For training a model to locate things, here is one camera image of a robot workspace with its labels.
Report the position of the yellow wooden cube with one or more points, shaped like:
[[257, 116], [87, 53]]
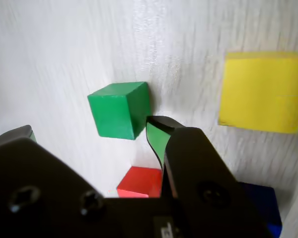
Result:
[[260, 94]]

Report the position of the green wooden cube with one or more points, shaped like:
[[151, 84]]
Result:
[[114, 114]]

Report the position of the red wooden cube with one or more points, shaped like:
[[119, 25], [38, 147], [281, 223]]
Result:
[[139, 181]]

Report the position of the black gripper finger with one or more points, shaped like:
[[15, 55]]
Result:
[[203, 173], [27, 188]]

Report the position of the blue wooden cube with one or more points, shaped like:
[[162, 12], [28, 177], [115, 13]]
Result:
[[268, 205]]

